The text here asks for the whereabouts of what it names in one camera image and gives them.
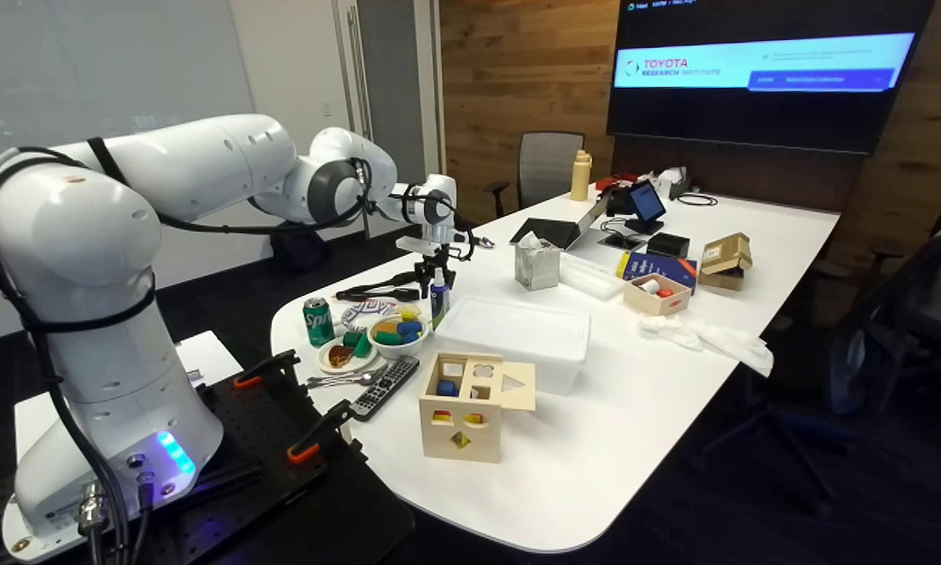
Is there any white plate with orange toy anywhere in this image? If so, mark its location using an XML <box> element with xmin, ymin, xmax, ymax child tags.
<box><xmin>312</xmin><ymin>340</ymin><xmax>379</xmax><ymax>381</ymax></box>

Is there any large wall television screen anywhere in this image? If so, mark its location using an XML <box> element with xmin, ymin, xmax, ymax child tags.
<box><xmin>605</xmin><ymin>0</ymin><xmax>937</xmax><ymax>159</ymax></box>

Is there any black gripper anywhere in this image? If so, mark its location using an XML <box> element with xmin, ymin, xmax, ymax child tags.
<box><xmin>393</xmin><ymin>224</ymin><xmax>485</xmax><ymax>299</ymax></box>

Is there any green soda can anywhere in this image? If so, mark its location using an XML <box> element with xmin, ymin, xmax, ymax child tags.
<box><xmin>302</xmin><ymin>296</ymin><xmax>337</xmax><ymax>347</ymax></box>

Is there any white bowl with coloured blocks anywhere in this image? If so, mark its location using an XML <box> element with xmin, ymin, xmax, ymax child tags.
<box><xmin>367</xmin><ymin>305</ymin><xmax>433</xmax><ymax>360</ymax></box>

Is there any grey door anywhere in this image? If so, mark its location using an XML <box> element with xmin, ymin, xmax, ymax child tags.
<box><xmin>333</xmin><ymin>0</ymin><xmax>449</xmax><ymax>240</ymax></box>

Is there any black mount with orange clamps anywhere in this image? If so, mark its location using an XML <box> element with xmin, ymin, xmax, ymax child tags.
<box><xmin>145</xmin><ymin>346</ymin><xmax>419</xmax><ymax>565</ymax></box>

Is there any clear plastic storage bin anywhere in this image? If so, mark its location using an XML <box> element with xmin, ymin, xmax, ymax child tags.
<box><xmin>428</xmin><ymin>296</ymin><xmax>594</xmax><ymax>399</ymax></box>

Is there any wooden shape sorter lid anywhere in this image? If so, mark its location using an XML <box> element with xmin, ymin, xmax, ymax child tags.
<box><xmin>485</xmin><ymin>356</ymin><xmax>538</xmax><ymax>414</ymax></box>

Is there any small black box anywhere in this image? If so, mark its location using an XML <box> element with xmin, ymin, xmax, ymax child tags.
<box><xmin>645</xmin><ymin>228</ymin><xmax>692</xmax><ymax>260</ymax></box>

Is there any small black tablet display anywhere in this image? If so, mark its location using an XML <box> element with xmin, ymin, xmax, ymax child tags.
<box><xmin>621</xmin><ymin>178</ymin><xmax>671</xmax><ymax>235</ymax></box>

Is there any yellow mustard bottle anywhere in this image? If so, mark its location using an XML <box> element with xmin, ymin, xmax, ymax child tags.
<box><xmin>567</xmin><ymin>146</ymin><xmax>594</xmax><ymax>204</ymax></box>

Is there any black mesh office chair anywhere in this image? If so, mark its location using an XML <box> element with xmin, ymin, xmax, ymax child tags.
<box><xmin>698</xmin><ymin>181</ymin><xmax>941</xmax><ymax>513</ymax></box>

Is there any open brown cardboard box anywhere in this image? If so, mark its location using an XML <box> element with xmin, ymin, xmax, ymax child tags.
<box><xmin>695</xmin><ymin>228</ymin><xmax>754</xmax><ymax>292</ymax></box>

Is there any small wooden tray with blocks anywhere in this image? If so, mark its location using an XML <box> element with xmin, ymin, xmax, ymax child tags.
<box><xmin>621</xmin><ymin>274</ymin><xmax>692</xmax><ymax>319</ymax></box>

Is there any wall whiteboard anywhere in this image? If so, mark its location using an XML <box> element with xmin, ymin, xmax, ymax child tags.
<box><xmin>0</xmin><ymin>0</ymin><xmax>259</xmax><ymax>167</ymax></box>

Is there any grey tissue box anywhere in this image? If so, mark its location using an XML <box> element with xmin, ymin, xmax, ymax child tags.
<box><xmin>510</xmin><ymin>228</ymin><xmax>563</xmax><ymax>292</ymax></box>

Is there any white plastic bag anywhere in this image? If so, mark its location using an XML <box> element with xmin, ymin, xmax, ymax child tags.
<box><xmin>636</xmin><ymin>309</ymin><xmax>776</xmax><ymax>381</ymax></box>

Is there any black backpack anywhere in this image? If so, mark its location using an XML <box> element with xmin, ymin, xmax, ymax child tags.
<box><xmin>265</xmin><ymin>220</ymin><xmax>333</xmax><ymax>283</ymax></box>

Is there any blue printed box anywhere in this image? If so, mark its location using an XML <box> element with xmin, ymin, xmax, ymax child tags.
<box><xmin>621</xmin><ymin>247</ymin><xmax>702</xmax><ymax>296</ymax></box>

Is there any grey office chair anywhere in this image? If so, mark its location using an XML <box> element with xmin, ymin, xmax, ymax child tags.
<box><xmin>488</xmin><ymin>129</ymin><xmax>585</xmax><ymax>220</ymax></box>

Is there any black remote control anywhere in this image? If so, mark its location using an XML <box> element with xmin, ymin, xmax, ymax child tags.
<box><xmin>349</xmin><ymin>355</ymin><xmax>422</xmax><ymax>423</ymax></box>

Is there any clear plastic container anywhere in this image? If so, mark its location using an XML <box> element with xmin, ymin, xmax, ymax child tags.
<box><xmin>558</xmin><ymin>255</ymin><xmax>630</xmax><ymax>305</ymax></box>

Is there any wooden shape sorter box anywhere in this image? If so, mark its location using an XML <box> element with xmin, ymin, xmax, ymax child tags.
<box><xmin>416</xmin><ymin>352</ymin><xmax>507</xmax><ymax>463</ymax></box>

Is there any green toy block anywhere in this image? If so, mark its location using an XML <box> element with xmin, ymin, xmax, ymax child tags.
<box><xmin>340</xmin><ymin>327</ymin><xmax>377</xmax><ymax>360</ymax></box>

